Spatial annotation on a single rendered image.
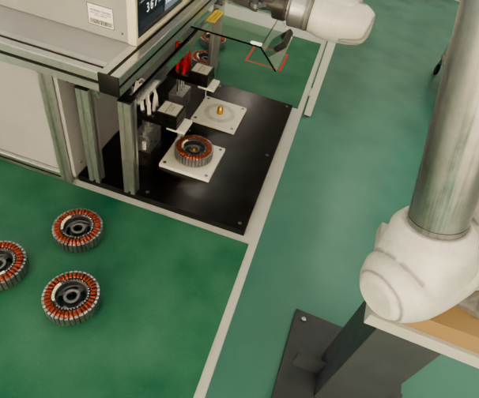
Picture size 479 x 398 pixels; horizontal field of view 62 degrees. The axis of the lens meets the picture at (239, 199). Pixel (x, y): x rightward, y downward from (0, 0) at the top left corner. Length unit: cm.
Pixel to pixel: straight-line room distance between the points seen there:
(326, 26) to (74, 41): 58
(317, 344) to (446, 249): 111
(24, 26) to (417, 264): 93
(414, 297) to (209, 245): 49
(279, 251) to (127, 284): 117
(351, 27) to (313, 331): 122
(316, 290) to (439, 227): 124
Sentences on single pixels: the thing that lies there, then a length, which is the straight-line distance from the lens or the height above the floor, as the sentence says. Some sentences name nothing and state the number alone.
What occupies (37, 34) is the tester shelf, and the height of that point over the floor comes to 111.
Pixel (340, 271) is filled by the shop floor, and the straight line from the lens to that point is 203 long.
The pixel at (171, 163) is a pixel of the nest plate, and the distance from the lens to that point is 115.
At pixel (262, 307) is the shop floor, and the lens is 180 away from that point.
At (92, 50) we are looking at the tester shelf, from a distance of 95.
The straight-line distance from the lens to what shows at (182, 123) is 113.
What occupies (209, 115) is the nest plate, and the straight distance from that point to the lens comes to 135.
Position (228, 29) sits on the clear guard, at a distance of 123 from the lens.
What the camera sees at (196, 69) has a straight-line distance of 130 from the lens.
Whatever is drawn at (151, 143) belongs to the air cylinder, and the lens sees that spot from 118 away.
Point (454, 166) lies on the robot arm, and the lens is 68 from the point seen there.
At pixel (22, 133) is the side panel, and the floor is 86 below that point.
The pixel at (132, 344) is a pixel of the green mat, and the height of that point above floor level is 75.
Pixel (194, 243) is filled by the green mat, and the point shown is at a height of 75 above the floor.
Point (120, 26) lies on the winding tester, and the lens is 97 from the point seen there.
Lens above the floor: 156
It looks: 46 degrees down
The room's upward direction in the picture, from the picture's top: 13 degrees clockwise
